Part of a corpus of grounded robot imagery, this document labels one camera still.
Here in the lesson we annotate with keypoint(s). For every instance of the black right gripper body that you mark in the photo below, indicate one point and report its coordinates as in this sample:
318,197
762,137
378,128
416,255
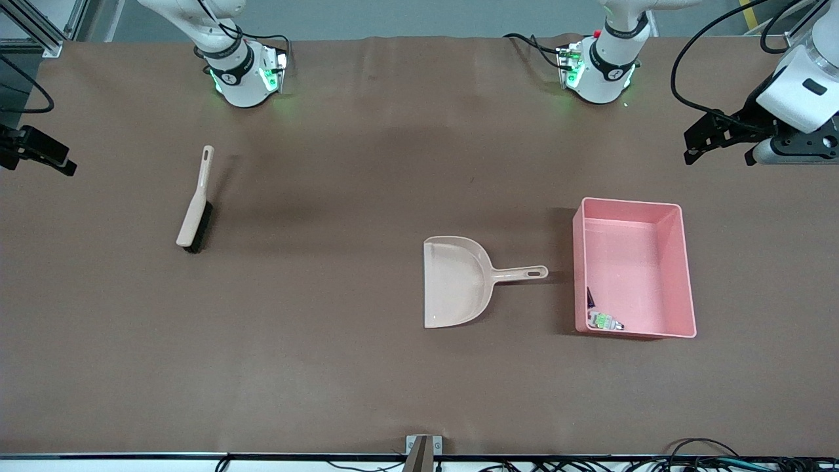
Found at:
14,147

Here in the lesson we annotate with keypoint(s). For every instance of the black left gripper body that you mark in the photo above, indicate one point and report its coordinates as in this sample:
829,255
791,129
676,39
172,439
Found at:
746,122

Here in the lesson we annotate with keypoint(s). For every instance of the beige brush with black bristles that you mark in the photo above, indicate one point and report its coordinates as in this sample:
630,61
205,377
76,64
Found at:
193,219

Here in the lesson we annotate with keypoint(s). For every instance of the dark brown cylindrical capacitor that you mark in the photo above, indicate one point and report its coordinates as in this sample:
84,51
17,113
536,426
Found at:
591,300

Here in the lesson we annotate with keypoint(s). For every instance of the white green push button switch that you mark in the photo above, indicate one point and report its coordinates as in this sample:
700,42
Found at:
603,320

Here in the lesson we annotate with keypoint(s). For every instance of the beige plastic dustpan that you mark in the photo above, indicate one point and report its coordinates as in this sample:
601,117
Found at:
455,285

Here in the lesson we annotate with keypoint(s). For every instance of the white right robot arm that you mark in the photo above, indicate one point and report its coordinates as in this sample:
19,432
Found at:
239,78

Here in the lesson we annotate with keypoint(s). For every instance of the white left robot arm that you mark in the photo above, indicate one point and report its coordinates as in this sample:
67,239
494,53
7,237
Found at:
606,72

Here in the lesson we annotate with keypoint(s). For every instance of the pink plastic bin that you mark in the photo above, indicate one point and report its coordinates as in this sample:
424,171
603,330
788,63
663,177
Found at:
642,275

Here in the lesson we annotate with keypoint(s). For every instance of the brown table mat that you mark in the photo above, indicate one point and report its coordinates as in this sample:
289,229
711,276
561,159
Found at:
262,367

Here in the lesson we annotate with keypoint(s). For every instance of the aluminium frame profile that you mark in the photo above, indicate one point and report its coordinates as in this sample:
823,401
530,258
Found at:
39,36
796,40

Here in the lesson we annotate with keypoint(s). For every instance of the metal bracket with post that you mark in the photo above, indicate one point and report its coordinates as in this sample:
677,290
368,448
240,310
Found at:
419,452

